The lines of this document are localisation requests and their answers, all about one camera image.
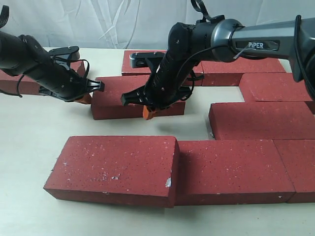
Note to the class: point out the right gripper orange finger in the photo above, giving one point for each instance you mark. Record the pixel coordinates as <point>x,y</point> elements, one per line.
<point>149,112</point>

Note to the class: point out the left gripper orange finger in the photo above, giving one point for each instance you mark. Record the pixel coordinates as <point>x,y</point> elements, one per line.
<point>92,86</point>
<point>86,99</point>

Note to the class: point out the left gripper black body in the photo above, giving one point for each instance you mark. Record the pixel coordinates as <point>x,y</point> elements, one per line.
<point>59,80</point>

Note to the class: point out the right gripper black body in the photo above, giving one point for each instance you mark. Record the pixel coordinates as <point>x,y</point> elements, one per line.
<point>165,84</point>

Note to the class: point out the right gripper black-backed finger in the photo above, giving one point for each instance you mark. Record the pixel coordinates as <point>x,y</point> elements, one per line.
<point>136,96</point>

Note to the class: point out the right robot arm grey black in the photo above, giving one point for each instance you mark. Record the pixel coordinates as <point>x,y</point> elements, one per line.
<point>220,40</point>

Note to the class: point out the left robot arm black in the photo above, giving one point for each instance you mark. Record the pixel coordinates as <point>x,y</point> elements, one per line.
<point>24,56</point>

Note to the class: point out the back row left brick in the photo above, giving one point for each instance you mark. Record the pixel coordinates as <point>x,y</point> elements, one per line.
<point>127,70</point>

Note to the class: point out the back row right brick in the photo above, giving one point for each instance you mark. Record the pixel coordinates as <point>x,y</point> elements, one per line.
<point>220,74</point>

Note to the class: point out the second row right brick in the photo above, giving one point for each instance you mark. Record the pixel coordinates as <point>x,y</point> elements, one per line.
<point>274,87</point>

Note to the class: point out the third row red brick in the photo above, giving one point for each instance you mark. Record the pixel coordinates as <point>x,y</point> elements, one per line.
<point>262,120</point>

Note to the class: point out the white fabric backdrop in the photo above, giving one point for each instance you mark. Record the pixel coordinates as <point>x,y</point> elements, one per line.
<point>133,24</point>

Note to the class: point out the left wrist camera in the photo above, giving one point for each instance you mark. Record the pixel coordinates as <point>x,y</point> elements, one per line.
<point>70,52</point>

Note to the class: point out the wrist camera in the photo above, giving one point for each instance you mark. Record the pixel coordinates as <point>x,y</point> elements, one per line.
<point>146,59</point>
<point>70,52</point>

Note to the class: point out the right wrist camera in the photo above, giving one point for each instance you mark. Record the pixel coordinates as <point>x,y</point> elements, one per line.
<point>146,59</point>

